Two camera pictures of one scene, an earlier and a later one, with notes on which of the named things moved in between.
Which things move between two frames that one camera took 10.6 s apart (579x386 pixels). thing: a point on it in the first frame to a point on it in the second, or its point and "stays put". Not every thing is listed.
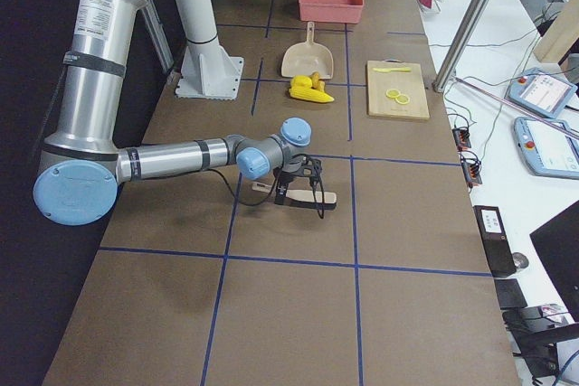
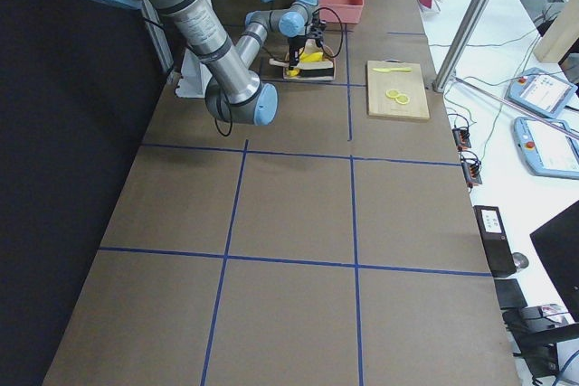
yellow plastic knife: x=389 y=70 stays put
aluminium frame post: x=452 y=61 stays put
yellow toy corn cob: x=308 y=93 to x=316 y=56
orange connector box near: x=471 y=173 stays put
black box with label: x=495 y=240 stays put
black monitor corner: x=557 y=243 stays put
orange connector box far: x=461 y=138 stays put
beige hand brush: x=327 y=200 to x=310 y=68
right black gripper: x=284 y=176 to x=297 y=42
